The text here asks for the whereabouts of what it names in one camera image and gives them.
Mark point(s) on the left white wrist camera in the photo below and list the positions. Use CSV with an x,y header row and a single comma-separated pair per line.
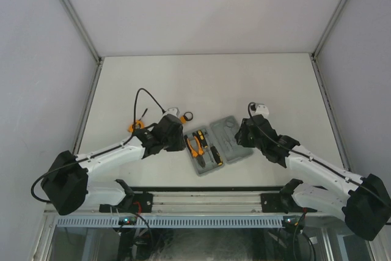
x,y
173,111

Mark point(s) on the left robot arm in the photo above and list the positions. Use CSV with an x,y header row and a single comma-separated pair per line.
x,y
69,182

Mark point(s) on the slotted grey cable duct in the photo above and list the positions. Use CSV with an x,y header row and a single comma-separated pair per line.
x,y
160,222

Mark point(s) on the right aluminium frame post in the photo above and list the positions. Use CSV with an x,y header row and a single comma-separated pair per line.
x,y
329,27

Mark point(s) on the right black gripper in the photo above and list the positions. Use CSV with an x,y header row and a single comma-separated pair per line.
x,y
241,135

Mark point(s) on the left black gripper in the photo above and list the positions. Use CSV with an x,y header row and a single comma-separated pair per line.
x,y
180,144

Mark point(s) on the black yellow screwdriver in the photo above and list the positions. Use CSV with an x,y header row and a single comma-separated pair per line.
x,y
215,156
202,139

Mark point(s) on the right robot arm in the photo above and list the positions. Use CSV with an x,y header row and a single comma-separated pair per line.
x,y
363,203

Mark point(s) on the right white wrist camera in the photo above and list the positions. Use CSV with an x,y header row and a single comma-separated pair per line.
x,y
261,109

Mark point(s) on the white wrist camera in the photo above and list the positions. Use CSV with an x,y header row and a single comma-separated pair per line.
x,y
173,111
261,109

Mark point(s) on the orange tape measure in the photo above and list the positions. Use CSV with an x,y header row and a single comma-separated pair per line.
x,y
138,124

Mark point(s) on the left aluminium frame post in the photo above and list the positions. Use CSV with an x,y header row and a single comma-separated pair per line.
x,y
80,28

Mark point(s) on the grey plastic tool case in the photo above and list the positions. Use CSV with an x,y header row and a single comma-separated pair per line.
x,y
221,134

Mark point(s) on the orange handled pliers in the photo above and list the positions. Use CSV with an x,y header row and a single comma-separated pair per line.
x,y
197,153

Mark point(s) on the aluminium front rail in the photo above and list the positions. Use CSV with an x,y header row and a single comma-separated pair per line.
x,y
172,201

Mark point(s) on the black electrical tape roll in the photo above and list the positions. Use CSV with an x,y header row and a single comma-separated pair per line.
x,y
189,115

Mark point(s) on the aluminium frame post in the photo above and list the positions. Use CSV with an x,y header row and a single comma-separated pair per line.
x,y
80,28
329,27

